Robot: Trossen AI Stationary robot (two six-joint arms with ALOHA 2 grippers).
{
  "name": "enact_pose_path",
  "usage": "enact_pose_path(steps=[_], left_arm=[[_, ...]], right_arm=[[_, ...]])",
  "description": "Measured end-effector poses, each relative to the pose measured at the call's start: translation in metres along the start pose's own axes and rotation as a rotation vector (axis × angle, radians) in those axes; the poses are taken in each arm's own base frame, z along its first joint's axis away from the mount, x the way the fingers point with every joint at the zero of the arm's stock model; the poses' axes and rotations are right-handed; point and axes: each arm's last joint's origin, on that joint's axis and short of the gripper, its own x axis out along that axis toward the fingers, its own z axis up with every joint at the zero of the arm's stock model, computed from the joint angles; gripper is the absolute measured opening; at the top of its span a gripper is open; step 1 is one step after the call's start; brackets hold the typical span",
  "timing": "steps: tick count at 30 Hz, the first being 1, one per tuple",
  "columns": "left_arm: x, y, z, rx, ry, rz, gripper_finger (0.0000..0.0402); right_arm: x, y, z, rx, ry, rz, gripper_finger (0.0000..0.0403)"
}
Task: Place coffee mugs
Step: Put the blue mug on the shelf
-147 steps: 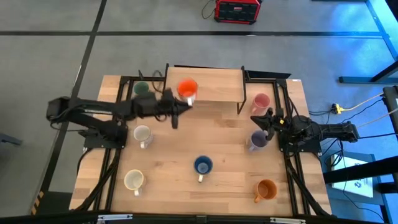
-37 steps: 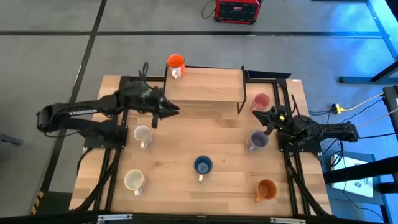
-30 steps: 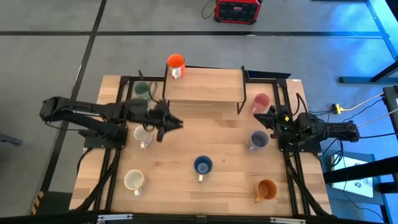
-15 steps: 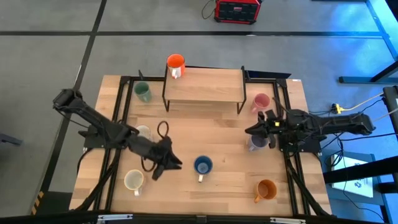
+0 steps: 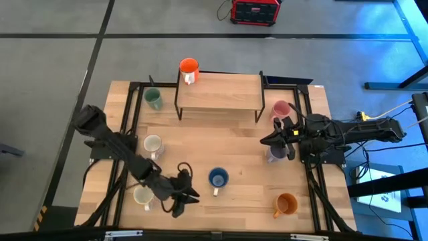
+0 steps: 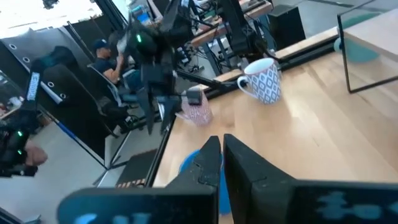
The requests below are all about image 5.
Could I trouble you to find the amber orange mug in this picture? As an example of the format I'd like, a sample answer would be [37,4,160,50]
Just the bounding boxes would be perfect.
[272,193,299,220]

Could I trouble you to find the blue desk frame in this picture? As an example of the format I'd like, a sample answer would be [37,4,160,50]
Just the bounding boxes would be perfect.
[336,0,428,91]

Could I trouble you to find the black aluminium table frame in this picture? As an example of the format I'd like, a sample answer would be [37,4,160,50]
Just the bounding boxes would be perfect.
[78,75,358,235]

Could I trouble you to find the orange-red mug white handle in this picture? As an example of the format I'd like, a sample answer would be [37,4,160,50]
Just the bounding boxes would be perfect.
[179,58,201,86]

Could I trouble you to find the cream pink patterned mug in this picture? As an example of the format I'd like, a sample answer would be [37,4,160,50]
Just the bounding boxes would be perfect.
[132,185,155,212]

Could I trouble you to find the white printed sheet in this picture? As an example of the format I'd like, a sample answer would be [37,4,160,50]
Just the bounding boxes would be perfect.
[356,165,404,214]

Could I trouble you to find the white cable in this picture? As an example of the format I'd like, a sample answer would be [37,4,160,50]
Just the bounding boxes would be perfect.
[366,98,415,121]

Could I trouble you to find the black metal bar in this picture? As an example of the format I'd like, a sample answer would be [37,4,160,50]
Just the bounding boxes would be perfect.
[347,167,428,198]

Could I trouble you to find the white floral patterned mug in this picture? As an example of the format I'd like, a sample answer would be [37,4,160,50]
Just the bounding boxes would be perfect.
[142,134,165,161]

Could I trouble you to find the black stand post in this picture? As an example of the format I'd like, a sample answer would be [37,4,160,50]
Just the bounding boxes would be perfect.
[411,92,428,148]

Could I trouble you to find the purple mug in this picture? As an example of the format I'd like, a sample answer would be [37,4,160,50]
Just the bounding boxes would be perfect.
[266,144,289,164]

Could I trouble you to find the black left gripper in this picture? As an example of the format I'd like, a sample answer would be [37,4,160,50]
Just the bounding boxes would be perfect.
[144,167,201,219]

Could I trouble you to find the dark flat panel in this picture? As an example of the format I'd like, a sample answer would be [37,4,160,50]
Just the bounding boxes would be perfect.
[263,75,314,86]

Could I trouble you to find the green mug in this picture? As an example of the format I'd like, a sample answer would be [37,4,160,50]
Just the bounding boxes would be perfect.
[143,87,165,111]

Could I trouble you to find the silver metal bracket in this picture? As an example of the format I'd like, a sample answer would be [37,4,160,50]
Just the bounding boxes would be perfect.
[290,233,329,241]
[104,230,144,240]

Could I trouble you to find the blue mug white handle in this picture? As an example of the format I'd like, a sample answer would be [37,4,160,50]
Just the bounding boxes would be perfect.
[207,167,230,197]

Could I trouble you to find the wooden shelf riser black legs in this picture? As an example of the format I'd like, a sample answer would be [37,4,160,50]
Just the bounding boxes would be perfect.
[173,68,266,124]

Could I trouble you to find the red and black case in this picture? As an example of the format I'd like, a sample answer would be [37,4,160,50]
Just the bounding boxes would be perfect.
[229,0,282,27]

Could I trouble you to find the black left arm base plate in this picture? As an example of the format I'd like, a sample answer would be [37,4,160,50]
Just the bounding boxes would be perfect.
[85,133,138,161]

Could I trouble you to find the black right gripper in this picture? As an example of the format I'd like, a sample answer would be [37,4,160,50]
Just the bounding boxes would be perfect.
[260,116,304,161]

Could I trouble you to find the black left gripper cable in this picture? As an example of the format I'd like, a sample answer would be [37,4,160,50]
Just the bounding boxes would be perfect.
[159,161,194,214]

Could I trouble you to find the black cable of case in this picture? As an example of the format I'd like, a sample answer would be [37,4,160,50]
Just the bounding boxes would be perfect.
[216,0,233,21]

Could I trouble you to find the black horizontal beam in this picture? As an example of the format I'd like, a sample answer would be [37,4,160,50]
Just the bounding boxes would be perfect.
[0,227,428,241]

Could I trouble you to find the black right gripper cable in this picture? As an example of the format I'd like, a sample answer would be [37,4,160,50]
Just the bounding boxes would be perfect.
[288,102,308,118]

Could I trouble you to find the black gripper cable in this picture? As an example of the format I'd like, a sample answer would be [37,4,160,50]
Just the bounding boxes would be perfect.
[159,161,194,214]
[288,102,308,118]

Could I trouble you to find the grey furniture foot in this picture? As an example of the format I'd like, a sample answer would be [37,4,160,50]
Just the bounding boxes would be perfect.
[0,143,25,157]

